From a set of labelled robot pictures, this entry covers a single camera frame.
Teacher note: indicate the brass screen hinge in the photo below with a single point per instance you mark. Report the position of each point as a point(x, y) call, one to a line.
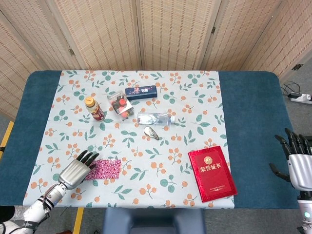
point(213, 30)
point(71, 51)

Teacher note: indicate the blue chair seat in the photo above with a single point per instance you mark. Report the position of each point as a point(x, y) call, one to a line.
point(153, 221)

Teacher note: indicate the red certificate book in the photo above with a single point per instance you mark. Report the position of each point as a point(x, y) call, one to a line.
point(212, 174)

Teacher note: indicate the black screen hinge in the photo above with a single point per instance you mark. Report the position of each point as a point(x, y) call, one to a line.
point(298, 66)

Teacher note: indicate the dark blue rectangular box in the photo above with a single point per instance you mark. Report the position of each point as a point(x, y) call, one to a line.
point(141, 92)

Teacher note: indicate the floral print tablecloth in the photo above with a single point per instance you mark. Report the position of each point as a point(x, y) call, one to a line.
point(151, 170)

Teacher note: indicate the blue felt table cover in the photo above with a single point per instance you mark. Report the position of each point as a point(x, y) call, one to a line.
point(256, 122)

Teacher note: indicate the yellow cap tea bottle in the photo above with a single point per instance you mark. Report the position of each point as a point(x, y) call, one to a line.
point(95, 111)

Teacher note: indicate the white power strip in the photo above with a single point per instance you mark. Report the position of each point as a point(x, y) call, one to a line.
point(303, 98)

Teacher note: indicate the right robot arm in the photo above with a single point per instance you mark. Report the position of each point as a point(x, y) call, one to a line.
point(306, 212)

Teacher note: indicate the clear plastic toy box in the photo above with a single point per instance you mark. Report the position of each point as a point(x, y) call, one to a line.
point(120, 104)

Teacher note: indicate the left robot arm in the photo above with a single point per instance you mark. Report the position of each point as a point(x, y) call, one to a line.
point(36, 209)

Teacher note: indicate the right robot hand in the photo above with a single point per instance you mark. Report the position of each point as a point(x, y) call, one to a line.
point(302, 170)

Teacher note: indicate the bamboo folding screen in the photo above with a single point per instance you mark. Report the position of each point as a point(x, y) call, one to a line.
point(170, 36)

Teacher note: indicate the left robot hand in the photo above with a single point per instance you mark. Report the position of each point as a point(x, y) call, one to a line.
point(73, 174)

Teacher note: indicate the white sneaker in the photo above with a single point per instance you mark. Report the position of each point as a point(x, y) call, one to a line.
point(19, 211)

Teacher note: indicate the clear plastic water bottle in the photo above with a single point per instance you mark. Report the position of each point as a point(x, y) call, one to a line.
point(153, 118)

